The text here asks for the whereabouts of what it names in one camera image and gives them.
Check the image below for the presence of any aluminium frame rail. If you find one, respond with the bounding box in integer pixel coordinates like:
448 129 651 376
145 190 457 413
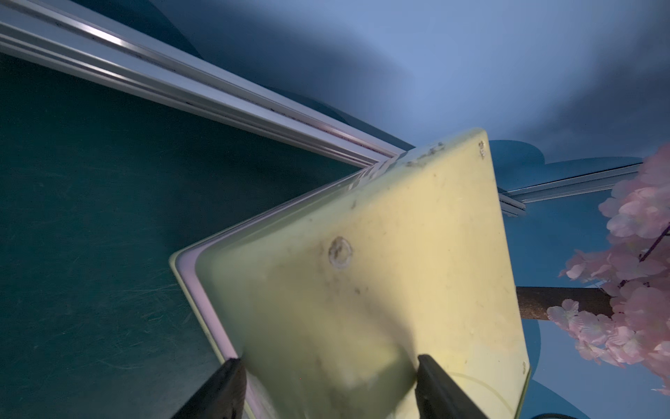
0 0 642 218

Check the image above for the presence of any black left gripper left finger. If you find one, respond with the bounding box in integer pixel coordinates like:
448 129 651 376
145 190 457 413
172 359 247 419

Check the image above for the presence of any brown tree trunk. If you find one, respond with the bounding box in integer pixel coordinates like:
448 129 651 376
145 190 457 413
516 286 613 321

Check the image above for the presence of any pink blossom tree crown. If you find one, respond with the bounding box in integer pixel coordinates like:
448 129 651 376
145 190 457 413
547 145 669 395

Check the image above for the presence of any green drawer cabinet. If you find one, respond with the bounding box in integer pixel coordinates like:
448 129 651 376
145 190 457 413
170 129 531 418

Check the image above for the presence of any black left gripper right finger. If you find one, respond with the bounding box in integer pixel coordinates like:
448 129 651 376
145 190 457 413
415 354 487 419

